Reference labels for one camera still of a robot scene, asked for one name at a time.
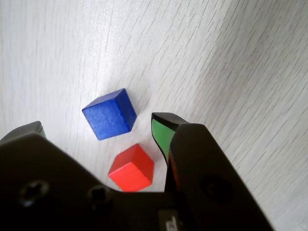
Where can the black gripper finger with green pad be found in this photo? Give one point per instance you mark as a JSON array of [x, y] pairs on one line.
[[204, 168], [48, 192]]

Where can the red wooden cube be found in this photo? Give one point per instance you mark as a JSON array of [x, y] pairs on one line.
[[131, 168]]

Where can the blue wooden cube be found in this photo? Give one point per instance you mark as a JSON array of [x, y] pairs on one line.
[[108, 118]]

